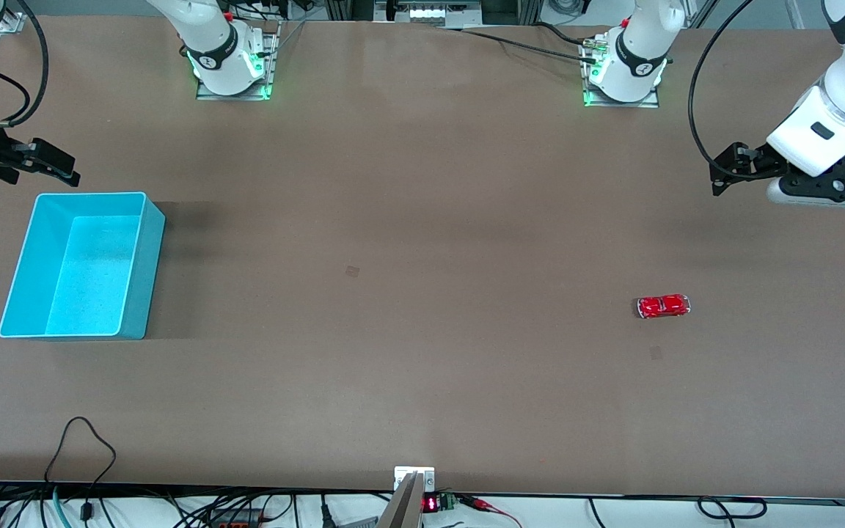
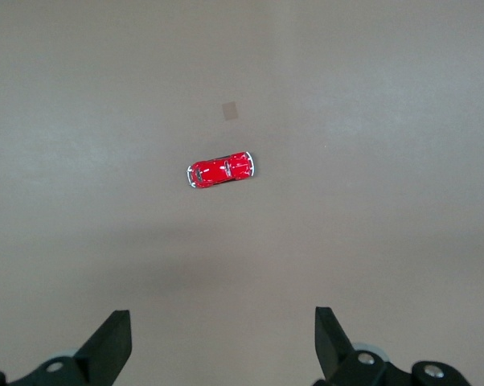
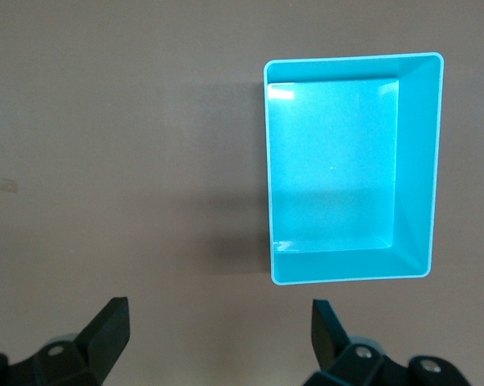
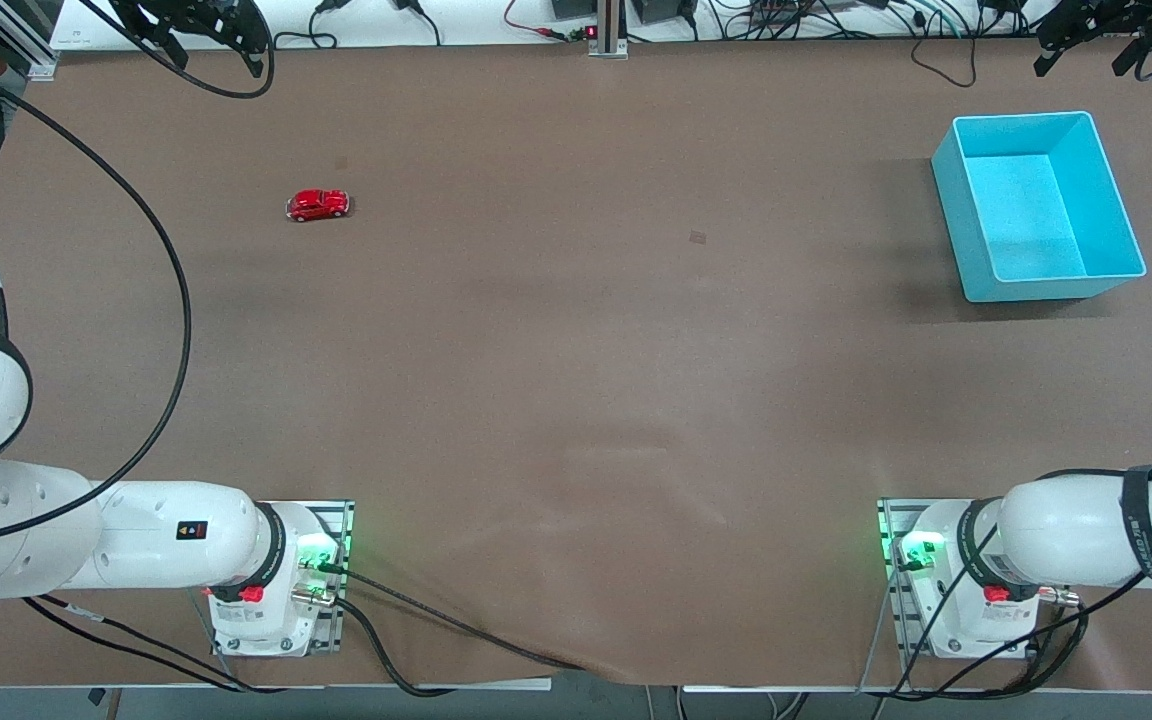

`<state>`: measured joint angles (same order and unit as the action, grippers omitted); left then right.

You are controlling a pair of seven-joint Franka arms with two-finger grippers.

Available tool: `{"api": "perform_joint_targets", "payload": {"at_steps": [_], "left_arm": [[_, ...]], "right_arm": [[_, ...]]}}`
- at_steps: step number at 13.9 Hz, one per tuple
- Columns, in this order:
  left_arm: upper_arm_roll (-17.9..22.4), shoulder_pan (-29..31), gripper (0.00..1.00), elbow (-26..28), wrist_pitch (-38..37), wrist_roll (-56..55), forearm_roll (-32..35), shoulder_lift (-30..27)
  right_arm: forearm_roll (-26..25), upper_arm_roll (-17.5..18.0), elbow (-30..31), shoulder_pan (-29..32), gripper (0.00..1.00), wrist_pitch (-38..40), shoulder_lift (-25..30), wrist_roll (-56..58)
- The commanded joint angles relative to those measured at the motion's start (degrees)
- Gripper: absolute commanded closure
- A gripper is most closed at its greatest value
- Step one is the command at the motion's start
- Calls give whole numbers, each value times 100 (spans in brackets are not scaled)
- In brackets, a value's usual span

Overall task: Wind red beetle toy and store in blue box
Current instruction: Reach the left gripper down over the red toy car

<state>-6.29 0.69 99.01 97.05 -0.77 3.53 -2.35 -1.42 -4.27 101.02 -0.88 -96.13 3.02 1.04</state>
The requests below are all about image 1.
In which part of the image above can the blue plastic box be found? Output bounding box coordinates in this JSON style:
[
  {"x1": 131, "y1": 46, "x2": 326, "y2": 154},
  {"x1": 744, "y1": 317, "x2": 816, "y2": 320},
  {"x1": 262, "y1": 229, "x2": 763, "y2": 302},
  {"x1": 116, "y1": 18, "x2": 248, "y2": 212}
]
[{"x1": 0, "y1": 191, "x2": 167, "y2": 341}]

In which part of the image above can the red clip lead wire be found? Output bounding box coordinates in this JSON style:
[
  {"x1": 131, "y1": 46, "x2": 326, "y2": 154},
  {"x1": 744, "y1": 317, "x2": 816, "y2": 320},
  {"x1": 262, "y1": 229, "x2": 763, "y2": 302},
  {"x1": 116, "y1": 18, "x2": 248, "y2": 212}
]
[{"x1": 458, "y1": 496, "x2": 524, "y2": 528}]

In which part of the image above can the black looped cable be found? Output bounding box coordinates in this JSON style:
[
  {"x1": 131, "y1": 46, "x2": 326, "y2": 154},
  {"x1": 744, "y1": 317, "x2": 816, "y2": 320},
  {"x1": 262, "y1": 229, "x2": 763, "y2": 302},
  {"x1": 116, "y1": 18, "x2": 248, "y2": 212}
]
[{"x1": 44, "y1": 416, "x2": 117, "y2": 523}]

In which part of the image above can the orange power strip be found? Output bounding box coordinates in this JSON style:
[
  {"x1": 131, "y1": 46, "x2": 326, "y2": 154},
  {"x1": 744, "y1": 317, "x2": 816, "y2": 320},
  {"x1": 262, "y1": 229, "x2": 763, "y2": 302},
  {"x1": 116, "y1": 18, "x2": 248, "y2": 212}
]
[{"x1": 206, "y1": 513, "x2": 271, "y2": 528}]

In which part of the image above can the black coiled cable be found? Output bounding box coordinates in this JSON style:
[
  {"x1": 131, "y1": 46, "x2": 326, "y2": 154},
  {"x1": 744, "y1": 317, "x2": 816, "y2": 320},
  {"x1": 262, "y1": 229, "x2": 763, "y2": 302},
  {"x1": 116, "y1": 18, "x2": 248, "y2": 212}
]
[{"x1": 697, "y1": 496, "x2": 768, "y2": 519}]

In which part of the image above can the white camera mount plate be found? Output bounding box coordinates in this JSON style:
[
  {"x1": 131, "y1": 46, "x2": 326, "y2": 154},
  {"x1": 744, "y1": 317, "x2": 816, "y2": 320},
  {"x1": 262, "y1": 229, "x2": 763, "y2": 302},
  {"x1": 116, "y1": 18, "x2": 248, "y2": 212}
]
[{"x1": 394, "y1": 466, "x2": 436, "y2": 492}]

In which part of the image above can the thin black table cable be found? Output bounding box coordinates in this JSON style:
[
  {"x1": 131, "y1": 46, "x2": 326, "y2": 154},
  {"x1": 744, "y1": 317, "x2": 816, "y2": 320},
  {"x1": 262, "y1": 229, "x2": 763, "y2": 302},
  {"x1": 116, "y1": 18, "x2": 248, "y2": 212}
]
[{"x1": 434, "y1": 26, "x2": 601, "y2": 65}]

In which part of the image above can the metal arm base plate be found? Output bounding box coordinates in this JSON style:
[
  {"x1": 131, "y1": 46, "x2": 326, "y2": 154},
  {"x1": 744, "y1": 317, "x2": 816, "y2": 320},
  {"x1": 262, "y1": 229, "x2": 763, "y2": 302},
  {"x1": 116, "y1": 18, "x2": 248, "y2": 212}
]
[
  {"x1": 582, "y1": 33, "x2": 662, "y2": 109},
  {"x1": 195, "y1": 21, "x2": 281, "y2": 102}
]

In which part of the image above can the thick black table cable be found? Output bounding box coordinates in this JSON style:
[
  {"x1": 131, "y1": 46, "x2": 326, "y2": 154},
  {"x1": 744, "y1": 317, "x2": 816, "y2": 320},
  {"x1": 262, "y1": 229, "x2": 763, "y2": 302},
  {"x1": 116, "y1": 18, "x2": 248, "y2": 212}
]
[{"x1": 536, "y1": 21, "x2": 593, "y2": 43}]

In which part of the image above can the lit white device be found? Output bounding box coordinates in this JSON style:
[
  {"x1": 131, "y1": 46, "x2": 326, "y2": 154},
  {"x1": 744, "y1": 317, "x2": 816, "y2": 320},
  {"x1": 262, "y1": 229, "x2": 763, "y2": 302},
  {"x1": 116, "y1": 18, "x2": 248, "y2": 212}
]
[{"x1": 406, "y1": 0, "x2": 483, "y2": 21}]

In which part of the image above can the red beetle toy car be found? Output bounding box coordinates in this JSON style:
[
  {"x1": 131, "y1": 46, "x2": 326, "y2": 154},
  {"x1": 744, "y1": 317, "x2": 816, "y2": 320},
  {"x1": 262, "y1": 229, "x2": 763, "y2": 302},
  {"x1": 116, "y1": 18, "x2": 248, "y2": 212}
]
[{"x1": 637, "y1": 293, "x2": 691, "y2": 320}]

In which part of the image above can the grey camera mount bar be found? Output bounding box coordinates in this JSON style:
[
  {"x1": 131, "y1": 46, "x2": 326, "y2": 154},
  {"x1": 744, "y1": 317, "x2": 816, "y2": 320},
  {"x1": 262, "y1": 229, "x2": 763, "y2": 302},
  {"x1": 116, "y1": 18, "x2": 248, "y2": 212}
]
[{"x1": 376, "y1": 472, "x2": 424, "y2": 528}]

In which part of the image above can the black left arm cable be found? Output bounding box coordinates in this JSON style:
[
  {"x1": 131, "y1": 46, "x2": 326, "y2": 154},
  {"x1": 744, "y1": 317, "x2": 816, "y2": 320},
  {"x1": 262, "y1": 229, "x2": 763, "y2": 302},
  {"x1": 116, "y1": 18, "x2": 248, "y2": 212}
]
[{"x1": 688, "y1": 0, "x2": 756, "y2": 184}]

